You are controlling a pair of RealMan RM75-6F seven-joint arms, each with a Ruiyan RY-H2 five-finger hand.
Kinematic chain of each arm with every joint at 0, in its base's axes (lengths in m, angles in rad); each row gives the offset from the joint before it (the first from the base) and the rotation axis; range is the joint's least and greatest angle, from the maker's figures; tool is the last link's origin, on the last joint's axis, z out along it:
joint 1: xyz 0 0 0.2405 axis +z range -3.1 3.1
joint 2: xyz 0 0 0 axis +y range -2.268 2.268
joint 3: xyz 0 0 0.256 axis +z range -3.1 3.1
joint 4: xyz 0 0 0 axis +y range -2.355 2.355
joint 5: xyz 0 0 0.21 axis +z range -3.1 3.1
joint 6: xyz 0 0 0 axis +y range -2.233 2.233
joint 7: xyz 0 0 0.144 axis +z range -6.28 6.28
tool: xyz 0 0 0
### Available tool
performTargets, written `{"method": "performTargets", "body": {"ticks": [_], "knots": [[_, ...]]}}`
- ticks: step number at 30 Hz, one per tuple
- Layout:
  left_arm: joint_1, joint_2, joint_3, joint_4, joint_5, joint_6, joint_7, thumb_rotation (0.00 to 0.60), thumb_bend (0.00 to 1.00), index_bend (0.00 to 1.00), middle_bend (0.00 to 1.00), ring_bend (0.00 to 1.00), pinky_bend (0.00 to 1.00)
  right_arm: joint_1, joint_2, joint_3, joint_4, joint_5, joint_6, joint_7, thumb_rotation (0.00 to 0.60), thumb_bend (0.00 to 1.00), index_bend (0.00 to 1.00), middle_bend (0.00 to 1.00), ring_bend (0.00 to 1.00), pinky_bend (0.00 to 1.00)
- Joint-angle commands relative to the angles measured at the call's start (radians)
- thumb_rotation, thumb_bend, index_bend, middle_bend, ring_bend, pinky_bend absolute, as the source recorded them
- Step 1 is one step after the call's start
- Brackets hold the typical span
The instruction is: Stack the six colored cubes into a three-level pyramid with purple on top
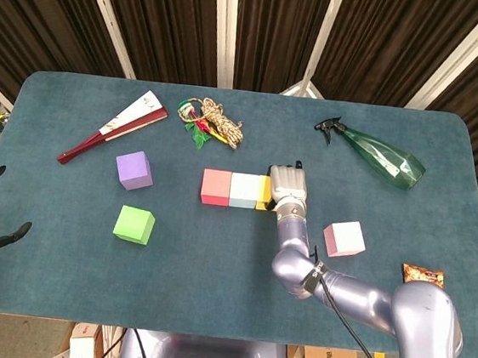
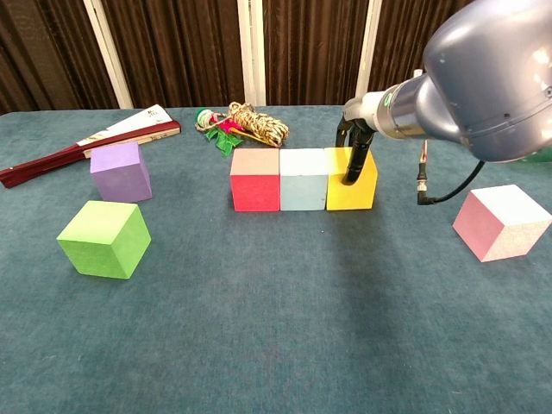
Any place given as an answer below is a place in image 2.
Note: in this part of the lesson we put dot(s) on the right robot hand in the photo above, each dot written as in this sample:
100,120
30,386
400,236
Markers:
364,114

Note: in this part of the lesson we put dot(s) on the blue felt table cloth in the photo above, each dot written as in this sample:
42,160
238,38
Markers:
259,323

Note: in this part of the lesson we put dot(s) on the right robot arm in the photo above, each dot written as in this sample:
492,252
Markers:
487,77

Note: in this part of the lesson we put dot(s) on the dark brown curtain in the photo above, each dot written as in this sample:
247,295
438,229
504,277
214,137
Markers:
185,52

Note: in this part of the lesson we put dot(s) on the folded red paper fan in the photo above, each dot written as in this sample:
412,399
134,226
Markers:
129,129

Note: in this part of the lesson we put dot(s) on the purple foam cube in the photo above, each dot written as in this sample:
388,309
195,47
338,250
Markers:
118,177

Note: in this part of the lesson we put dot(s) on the red foam cube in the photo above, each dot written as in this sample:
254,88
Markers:
255,190

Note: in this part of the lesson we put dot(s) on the light blue foam cube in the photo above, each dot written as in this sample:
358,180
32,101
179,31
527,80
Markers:
303,185

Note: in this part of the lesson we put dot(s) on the yellow foam cube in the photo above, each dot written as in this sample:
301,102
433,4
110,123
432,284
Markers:
345,196

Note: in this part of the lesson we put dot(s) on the green foam cube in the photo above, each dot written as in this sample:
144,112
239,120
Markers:
95,241

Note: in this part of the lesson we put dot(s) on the white partition frame post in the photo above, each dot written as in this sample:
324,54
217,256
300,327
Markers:
368,52
108,52
251,52

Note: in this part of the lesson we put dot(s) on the pink foam cube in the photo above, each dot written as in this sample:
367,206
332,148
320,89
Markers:
496,220

